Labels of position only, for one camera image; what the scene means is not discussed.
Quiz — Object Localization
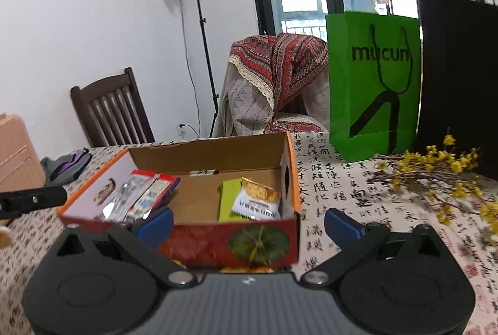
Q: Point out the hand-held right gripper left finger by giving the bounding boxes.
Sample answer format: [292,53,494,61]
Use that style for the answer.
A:
[47,207,198,290]

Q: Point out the dark wooden chair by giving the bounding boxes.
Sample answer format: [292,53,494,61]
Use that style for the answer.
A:
[70,67,156,148]

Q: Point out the red patterned cloth covered object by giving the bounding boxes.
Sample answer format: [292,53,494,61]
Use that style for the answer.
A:
[214,35,331,137]

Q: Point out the black paper bag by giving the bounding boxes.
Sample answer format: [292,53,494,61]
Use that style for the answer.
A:
[414,0,498,182]

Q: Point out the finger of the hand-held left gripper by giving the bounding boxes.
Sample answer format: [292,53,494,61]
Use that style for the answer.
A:
[0,185,68,221]

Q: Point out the grey purple cloth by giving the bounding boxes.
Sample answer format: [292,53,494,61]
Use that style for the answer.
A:
[40,147,93,186]

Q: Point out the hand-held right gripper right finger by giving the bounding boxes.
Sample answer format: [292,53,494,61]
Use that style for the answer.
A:
[299,207,448,290]

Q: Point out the green paper bag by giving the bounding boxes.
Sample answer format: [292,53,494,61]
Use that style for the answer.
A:
[325,11,423,163]

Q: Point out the yellow flower branches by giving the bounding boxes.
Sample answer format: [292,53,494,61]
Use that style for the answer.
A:
[366,134,498,242]

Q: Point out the red silver snack packet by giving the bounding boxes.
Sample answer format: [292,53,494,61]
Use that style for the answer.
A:
[124,173,181,224]
[95,169,158,223]

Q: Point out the white orange snack packet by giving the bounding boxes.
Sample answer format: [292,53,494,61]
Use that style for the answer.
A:
[231,177,281,221]

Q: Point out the orange cardboard box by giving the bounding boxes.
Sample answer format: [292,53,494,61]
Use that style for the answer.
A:
[56,130,302,269]

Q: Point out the green snack packet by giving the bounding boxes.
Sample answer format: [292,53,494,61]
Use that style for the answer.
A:
[218,179,244,223]

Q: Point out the red patterned blanket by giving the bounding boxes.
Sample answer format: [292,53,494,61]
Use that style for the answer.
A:
[228,33,329,114]

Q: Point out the peach suitcase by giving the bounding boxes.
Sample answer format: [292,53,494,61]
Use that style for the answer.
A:
[0,113,47,197]

